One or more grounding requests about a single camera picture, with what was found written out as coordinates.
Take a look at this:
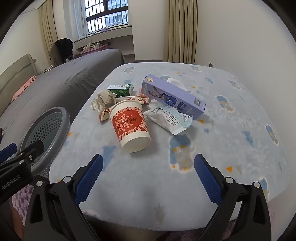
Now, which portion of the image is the wooden chair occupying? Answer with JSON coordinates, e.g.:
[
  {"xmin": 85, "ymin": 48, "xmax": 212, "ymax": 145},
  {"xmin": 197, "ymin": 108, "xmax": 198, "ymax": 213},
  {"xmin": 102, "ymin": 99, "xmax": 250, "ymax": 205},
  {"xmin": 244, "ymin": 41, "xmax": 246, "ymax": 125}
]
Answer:
[{"xmin": 49, "ymin": 43, "xmax": 63, "ymax": 67}]

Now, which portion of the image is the pink cloth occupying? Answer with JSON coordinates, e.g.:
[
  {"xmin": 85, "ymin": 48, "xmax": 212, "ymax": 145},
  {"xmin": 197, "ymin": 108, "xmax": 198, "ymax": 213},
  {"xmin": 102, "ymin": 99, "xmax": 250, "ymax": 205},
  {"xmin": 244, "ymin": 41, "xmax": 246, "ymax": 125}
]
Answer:
[{"xmin": 11, "ymin": 75, "xmax": 37, "ymax": 102}]

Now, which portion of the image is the white blue plastic packet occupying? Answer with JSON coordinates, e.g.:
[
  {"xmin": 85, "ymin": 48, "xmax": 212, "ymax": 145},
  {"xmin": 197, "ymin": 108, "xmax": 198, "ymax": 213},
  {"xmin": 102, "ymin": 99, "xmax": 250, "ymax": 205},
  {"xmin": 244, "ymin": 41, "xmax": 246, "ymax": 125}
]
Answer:
[{"xmin": 143, "ymin": 107, "xmax": 193, "ymax": 135}]

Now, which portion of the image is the light blue printed blanket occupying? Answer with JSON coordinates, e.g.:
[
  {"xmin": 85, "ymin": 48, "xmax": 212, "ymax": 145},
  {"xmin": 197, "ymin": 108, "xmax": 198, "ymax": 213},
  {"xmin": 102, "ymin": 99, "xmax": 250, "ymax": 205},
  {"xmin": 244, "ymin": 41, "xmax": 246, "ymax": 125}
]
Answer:
[{"xmin": 48, "ymin": 62, "xmax": 290, "ymax": 223}]

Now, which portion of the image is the barred window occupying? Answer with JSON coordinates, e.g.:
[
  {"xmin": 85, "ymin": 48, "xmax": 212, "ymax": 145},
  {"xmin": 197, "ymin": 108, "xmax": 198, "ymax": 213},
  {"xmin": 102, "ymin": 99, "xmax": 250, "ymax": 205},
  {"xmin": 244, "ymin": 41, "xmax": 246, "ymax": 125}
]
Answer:
[{"xmin": 84, "ymin": 0, "xmax": 129, "ymax": 33}]

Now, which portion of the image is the white sheer curtain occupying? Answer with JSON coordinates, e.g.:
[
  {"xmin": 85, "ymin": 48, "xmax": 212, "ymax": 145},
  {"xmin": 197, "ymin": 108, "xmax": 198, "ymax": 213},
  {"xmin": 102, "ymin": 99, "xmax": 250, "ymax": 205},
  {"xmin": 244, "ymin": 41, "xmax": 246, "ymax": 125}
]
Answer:
[{"xmin": 63, "ymin": 0, "xmax": 89, "ymax": 42}]

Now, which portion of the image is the pink plastic basin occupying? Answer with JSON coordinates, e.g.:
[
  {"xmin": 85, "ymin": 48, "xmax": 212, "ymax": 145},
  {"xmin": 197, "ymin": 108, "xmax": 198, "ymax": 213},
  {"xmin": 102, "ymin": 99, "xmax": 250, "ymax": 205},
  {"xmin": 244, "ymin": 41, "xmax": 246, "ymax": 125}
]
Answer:
[{"xmin": 73, "ymin": 44, "xmax": 109, "ymax": 58}]

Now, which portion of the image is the green white milk carton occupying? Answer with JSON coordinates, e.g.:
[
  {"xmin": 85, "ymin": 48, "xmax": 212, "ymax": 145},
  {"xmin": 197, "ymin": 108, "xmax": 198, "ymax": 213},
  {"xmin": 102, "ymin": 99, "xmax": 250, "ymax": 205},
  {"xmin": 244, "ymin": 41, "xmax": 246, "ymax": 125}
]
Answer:
[{"xmin": 107, "ymin": 84, "xmax": 134, "ymax": 96}]

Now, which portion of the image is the grey bed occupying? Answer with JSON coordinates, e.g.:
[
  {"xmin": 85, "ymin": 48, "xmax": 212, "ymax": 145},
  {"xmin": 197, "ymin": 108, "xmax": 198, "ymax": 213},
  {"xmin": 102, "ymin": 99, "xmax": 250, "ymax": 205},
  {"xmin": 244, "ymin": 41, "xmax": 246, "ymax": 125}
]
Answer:
[{"xmin": 0, "ymin": 48, "xmax": 125, "ymax": 149}]

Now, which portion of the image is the red white snack wrapper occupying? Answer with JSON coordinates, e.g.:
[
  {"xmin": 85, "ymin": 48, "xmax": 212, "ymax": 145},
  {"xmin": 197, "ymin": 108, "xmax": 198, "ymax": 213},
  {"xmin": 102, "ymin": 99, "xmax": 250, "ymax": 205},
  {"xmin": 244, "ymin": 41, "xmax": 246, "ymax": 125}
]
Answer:
[
  {"xmin": 131, "ymin": 95, "xmax": 151, "ymax": 105},
  {"xmin": 99, "ymin": 107, "xmax": 114, "ymax": 123}
]

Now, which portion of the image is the beige bed headboard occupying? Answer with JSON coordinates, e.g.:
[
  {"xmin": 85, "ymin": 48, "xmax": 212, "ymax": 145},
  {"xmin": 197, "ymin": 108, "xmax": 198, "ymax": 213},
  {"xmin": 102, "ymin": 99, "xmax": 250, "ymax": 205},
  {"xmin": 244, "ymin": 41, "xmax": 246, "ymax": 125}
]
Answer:
[{"xmin": 0, "ymin": 54, "xmax": 37, "ymax": 105}]

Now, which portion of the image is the grey perforated plastic wastebasket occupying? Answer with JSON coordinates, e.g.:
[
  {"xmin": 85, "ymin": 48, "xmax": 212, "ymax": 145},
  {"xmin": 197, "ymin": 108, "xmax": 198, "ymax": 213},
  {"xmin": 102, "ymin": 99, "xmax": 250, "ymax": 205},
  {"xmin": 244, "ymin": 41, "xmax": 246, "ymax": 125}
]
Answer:
[{"xmin": 17, "ymin": 107, "xmax": 70, "ymax": 179}]

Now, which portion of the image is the black garment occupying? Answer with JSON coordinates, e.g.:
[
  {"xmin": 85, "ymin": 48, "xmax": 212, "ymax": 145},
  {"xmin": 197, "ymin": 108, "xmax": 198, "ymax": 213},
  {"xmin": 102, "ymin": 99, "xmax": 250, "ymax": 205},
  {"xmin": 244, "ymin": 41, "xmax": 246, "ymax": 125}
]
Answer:
[{"xmin": 54, "ymin": 38, "xmax": 74, "ymax": 63}]

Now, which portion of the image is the white tissue sheet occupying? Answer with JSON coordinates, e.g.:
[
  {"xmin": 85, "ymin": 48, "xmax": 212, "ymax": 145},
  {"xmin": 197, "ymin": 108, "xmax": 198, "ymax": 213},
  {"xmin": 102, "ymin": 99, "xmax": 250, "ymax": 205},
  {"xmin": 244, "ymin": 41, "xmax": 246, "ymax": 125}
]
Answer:
[{"xmin": 167, "ymin": 78, "xmax": 188, "ymax": 90}]

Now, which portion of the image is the white window ledge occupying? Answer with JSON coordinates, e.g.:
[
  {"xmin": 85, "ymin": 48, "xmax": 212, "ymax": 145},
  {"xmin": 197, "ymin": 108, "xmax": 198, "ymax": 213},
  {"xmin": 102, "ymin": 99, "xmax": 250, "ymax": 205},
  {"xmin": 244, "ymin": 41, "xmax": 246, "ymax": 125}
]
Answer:
[{"xmin": 74, "ymin": 23, "xmax": 134, "ymax": 50}]

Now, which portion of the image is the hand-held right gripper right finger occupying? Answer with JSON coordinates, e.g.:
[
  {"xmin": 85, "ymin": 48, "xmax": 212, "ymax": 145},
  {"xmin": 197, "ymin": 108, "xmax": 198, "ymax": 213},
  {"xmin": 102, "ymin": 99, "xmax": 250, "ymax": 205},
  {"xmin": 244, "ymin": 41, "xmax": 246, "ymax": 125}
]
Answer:
[{"xmin": 194, "ymin": 153, "xmax": 271, "ymax": 241}]

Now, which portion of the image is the pile of light clothes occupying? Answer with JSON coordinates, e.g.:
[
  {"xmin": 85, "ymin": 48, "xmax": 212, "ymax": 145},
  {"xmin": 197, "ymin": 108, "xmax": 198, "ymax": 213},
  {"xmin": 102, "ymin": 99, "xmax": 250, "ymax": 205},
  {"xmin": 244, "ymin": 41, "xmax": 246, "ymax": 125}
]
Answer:
[{"xmin": 83, "ymin": 43, "xmax": 103, "ymax": 51}]

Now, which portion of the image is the purple cartoon tissue box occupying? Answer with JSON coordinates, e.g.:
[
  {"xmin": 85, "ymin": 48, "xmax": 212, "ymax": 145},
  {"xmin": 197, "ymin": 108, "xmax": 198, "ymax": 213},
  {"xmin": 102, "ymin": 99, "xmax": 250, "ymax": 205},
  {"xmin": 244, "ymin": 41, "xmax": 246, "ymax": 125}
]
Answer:
[{"xmin": 141, "ymin": 74, "xmax": 206, "ymax": 120}]

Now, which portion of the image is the cream paper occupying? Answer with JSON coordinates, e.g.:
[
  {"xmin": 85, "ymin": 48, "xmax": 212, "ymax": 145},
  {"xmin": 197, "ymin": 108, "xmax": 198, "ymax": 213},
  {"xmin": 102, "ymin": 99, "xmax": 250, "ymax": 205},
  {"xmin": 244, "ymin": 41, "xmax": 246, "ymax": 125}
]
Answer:
[{"xmin": 90, "ymin": 89, "xmax": 117, "ymax": 110}]

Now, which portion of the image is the beige pleated curtain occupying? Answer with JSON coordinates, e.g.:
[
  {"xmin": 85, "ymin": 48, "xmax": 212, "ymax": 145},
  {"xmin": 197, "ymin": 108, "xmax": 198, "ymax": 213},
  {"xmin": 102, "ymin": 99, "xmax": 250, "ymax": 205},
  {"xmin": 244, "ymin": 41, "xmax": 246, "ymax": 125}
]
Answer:
[{"xmin": 163, "ymin": 0, "xmax": 198, "ymax": 64}]

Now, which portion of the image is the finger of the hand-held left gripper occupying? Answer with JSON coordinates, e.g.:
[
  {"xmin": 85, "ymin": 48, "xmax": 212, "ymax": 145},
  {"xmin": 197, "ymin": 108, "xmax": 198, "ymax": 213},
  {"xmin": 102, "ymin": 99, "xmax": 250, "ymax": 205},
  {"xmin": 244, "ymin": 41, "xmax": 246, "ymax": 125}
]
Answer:
[
  {"xmin": 0, "ymin": 143, "xmax": 18, "ymax": 163},
  {"xmin": 0, "ymin": 140, "xmax": 45, "ymax": 174}
]

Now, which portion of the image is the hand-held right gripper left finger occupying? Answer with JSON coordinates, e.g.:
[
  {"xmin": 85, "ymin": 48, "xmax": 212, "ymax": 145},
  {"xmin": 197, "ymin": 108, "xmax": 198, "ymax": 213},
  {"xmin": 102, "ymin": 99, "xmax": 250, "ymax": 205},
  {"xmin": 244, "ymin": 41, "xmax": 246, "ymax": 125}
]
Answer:
[{"xmin": 24, "ymin": 153, "xmax": 104, "ymax": 241}]

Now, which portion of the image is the purple fleece clothing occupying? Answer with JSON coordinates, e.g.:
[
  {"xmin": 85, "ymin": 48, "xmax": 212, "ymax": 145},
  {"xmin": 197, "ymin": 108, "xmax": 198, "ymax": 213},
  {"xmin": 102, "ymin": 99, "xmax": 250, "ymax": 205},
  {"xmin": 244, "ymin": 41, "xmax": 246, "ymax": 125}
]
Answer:
[{"xmin": 11, "ymin": 185, "xmax": 34, "ymax": 223}]

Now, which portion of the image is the red printed paper cup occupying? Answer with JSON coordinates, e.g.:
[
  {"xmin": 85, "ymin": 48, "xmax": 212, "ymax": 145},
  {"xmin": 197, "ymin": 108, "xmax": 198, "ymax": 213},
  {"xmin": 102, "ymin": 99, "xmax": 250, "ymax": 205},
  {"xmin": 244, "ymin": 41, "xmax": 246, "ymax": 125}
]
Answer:
[{"xmin": 109, "ymin": 100, "xmax": 151, "ymax": 153}]

